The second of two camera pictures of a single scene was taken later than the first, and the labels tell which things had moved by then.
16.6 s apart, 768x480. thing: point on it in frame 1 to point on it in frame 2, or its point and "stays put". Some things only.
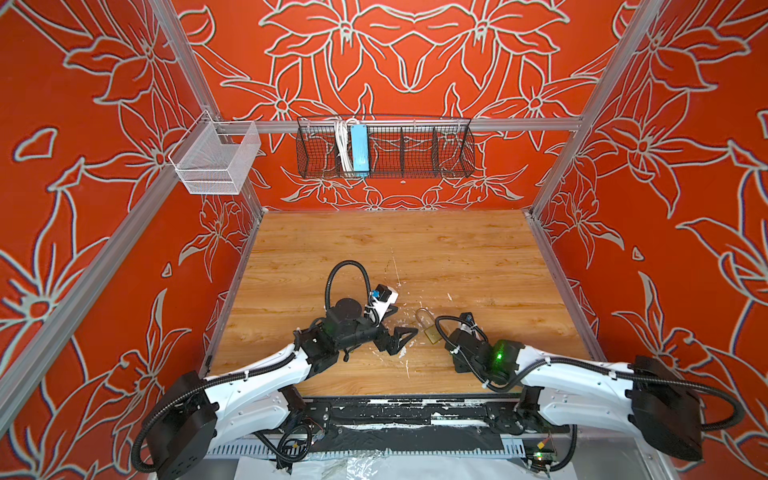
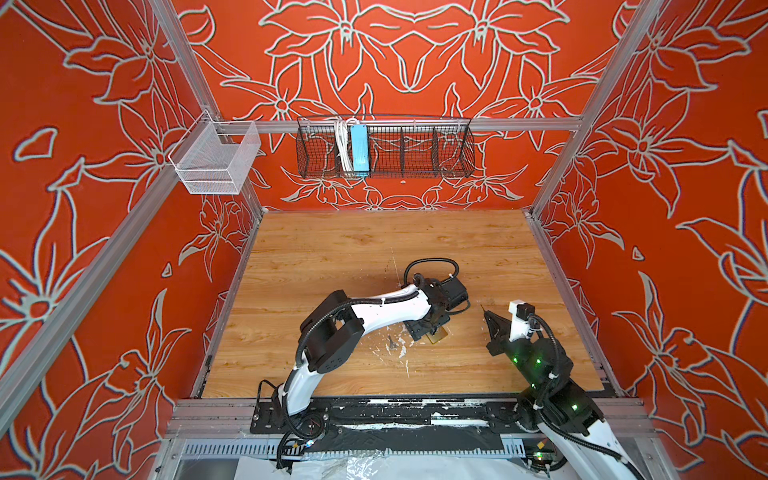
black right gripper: x=457 y=366 to x=502 y=326
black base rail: x=412 y=425 stays put
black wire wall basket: x=399 y=148 stays put
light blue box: x=360 y=150 stays put
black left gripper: x=392 y=344 to x=419 y=330
